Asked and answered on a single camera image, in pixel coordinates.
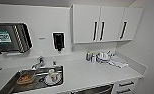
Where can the white dish cloth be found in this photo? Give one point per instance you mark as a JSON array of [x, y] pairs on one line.
[[119, 62]]

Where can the chrome faucet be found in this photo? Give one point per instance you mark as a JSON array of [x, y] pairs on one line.
[[39, 62]]

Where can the narrow white drawer unit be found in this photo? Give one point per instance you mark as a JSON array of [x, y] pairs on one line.
[[128, 86]]

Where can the three-door white wall cabinet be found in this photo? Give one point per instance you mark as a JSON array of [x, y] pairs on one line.
[[106, 23]]

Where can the white cup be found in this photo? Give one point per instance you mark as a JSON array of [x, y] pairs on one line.
[[52, 76]]

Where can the grey paper towel dispenser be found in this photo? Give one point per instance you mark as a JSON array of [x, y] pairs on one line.
[[9, 37]]

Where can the steel sink basin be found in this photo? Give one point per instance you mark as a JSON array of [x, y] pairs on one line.
[[33, 85]]

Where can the orange item in sink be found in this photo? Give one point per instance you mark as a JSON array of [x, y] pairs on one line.
[[25, 78]]

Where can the black soap dispenser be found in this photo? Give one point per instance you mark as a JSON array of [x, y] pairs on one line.
[[58, 40]]

